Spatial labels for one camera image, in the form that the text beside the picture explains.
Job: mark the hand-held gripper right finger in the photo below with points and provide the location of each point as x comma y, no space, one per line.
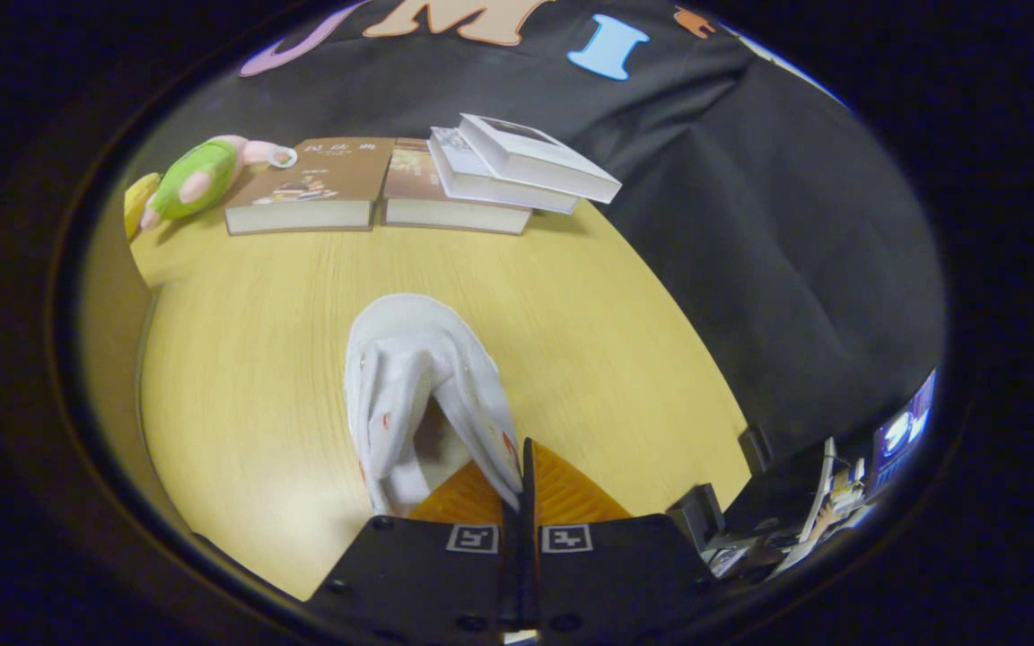
616,565

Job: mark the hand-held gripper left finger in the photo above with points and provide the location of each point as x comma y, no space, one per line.
445,574

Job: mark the white fabric shoe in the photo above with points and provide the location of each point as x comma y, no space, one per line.
405,377

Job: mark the black table clamp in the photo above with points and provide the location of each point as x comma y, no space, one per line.
756,449
696,516

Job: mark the pile of desk clutter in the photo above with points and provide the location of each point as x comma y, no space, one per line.
827,520

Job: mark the computer monitor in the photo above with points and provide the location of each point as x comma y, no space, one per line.
903,426

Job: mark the black backdrop cloth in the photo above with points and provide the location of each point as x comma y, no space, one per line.
750,224

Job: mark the brown book with pale spine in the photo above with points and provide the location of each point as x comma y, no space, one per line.
418,193

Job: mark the white grey cover book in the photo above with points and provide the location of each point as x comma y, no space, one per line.
481,184

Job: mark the brown cover book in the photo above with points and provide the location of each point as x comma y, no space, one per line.
319,184

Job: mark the white book with dark picture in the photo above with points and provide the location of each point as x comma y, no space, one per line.
539,161

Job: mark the green pink plush toy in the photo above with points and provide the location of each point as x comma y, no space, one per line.
194,179

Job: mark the yellow plush toy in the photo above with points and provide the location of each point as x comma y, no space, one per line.
137,202

